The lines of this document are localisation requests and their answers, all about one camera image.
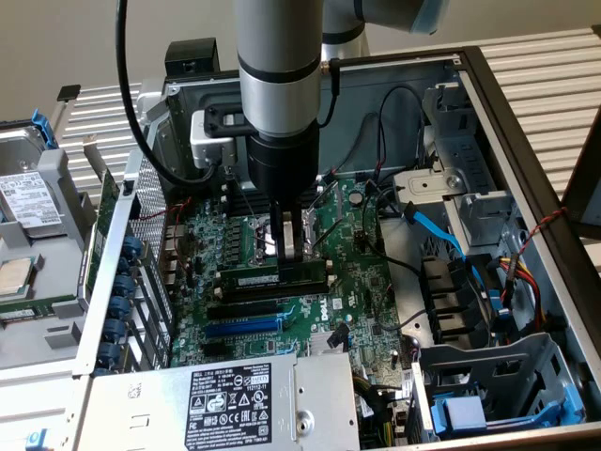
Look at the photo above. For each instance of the black box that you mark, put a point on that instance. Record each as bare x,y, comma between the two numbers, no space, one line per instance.
192,56

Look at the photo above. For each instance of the green RAM stick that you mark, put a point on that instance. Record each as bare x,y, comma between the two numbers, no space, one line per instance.
249,275
47,305

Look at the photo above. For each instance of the green graphics card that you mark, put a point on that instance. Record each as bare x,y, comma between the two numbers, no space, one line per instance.
105,211

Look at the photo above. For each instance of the grey disk bay cage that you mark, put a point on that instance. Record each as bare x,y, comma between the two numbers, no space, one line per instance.
493,362

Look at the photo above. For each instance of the hard disk with label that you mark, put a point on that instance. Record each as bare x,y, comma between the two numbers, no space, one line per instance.
28,197

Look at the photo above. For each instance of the dark brown panel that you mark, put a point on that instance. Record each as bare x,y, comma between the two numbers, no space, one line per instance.
587,188

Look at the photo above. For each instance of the silver chipset heatsink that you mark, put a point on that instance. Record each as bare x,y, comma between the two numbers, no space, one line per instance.
319,345

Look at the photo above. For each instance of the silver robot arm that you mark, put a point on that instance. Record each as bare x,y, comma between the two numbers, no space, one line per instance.
277,70

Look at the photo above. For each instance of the CPU socket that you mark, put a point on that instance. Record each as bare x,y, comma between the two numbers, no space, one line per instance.
265,230

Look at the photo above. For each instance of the open PC case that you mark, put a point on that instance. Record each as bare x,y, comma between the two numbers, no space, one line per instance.
366,84

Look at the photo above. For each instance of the blue round latch knob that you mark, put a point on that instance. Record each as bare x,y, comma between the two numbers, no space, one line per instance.
119,307
109,353
125,285
115,330
133,246

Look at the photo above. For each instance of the green motherboard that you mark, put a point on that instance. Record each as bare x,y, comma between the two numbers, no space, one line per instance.
357,282

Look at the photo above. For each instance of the coin cell battery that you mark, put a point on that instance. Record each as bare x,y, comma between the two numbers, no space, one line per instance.
357,196

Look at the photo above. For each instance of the blue plastic tab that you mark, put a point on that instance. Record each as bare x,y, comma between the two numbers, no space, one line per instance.
36,440

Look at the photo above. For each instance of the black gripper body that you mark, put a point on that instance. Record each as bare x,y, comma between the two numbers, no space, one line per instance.
284,164

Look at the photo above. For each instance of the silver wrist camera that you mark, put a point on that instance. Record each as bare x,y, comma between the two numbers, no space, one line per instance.
211,145

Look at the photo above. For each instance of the silver disk bay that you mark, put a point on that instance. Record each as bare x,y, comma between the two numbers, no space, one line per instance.
422,183

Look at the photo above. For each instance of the blue disk carrier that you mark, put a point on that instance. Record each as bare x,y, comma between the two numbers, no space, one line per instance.
465,413

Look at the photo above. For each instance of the socket locking lever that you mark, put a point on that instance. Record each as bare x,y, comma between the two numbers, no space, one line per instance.
267,241
242,196

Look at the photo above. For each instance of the blue expansion slot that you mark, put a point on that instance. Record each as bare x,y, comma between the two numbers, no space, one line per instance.
241,327

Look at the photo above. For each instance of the grey parts rack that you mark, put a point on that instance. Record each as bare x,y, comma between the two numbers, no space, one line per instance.
28,357

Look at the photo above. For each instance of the black plastic bracket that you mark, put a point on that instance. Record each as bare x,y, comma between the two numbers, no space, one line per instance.
446,291

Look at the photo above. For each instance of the short black expansion slot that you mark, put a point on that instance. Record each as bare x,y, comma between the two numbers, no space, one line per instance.
214,348

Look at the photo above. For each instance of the silver power supply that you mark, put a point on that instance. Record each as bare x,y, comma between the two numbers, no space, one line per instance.
155,404

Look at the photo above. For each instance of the silver CPU chip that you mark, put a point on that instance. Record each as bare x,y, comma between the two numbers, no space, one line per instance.
14,277

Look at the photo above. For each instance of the long black expansion slot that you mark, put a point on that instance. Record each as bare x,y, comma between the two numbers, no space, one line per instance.
241,310

